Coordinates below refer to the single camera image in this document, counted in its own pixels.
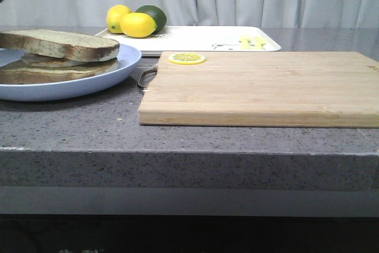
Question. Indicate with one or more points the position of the bread slice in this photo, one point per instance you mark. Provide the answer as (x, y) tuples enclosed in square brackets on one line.
[(61, 44), (19, 73)]

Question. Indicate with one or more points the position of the green lime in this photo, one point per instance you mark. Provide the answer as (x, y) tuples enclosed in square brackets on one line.
[(157, 14)]

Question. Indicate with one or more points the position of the fried egg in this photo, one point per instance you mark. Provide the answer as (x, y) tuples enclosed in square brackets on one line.
[(35, 60)]

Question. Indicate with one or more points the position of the wooden cutting board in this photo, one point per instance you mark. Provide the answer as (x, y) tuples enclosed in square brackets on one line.
[(265, 89)]

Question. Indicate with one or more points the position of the front yellow lemon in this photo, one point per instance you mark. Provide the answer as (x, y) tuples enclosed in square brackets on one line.
[(137, 25)]

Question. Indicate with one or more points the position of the white rectangular tray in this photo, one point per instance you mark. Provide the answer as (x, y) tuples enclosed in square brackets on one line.
[(199, 39)]

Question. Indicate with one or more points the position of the yellow lemon slice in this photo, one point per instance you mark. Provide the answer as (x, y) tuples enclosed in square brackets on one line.
[(187, 58)]

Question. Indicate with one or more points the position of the metal cutting board handle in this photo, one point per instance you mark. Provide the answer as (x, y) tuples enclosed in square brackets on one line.
[(146, 76)]

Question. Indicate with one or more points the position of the back yellow lemon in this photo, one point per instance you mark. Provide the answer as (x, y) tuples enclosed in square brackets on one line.
[(114, 16)]

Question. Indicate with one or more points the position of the blue round plate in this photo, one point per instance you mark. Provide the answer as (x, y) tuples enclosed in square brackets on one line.
[(128, 58)]

